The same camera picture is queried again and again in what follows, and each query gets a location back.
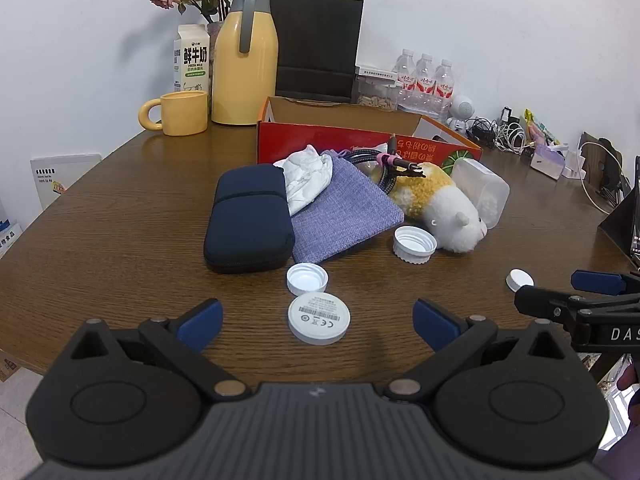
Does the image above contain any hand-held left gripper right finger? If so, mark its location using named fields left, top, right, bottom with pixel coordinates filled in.
left=385, top=298, right=566, bottom=402

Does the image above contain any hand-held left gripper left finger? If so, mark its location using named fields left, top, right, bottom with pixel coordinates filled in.
left=71, top=298, right=251, bottom=402

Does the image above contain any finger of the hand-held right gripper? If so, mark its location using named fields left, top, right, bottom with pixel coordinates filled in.
left=571, top=270, right=640, bottom=296
left=515, top=285, right=601, bottom=331

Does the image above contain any navy zip case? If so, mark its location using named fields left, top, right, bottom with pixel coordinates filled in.
left=203, top=163, right=295, bottom=274

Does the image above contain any yellow white plush toy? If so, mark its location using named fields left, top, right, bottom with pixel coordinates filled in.
left=370, top=162, right=488, bottom=253

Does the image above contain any white round disc device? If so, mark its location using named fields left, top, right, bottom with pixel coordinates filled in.
left=287, top=291, right=351, bottom=346

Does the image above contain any translucent plastic container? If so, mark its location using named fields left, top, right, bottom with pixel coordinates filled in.
left=450, top=156, right=511, bottom=231

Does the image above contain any purple fabric pouch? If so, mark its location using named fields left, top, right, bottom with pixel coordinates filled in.
left=289, top=149, right=405, bottom=264

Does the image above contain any white cloth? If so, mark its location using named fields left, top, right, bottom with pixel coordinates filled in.
left=272, top=145, right=333, bottom=217

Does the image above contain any red cardboard box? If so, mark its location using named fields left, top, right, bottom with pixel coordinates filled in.
left=256, top=96, right=483, bottom=168

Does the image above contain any small white bottle cap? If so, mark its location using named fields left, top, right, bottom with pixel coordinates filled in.
left=506, top=269, right=535, bottom=293

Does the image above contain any large white bottle cap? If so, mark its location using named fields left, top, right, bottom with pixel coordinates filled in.
left=392, top=226, right=437, bottom=264
left=286, top=263, right=328, bottom=297

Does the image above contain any purple tissue pack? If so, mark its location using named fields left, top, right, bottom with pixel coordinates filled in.
left=530, top=142, right=571, bottom=181

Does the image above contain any colourful snack packet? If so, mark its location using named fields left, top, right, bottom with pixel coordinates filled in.
left=524, top=109, right=561, bottom=146

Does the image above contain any white robot toy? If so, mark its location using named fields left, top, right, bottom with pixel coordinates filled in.
left=445, top=95, right=476, bottom=133

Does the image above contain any yellow ceramic mug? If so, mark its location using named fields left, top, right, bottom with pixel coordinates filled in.
left=138, top=91, right=209, bottom=137

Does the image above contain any clear water bottle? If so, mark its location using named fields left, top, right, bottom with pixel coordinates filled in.
left=432, top=59, right=456, bottom=116
left=412, top=53, right=436, bottom=111
left=392, top=49, right=416, bottom=106

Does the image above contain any clear snack container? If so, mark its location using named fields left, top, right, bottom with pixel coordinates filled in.
left=356, top=74, right=401, bottom=111

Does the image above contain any yellow thermos jug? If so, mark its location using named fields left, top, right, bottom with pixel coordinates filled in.
left=211, top=0, right=279, bottom=127

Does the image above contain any white milk carton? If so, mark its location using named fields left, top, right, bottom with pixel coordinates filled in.
left=172, top=24, right=211, bottom=95

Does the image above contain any glass flower vase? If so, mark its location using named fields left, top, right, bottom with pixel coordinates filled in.
left=206, top=21, right=226, bottom=96

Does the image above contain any black paper bag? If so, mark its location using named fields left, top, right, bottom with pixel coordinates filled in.
left=270, top=0, right=365, bottom=103

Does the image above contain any braided charging cable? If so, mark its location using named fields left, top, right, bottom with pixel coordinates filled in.
left=340, top=132, right=426, bottom=196

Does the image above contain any tangled cable bundle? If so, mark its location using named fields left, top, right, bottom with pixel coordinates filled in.
left=467, top=117, right=531, bottom=153

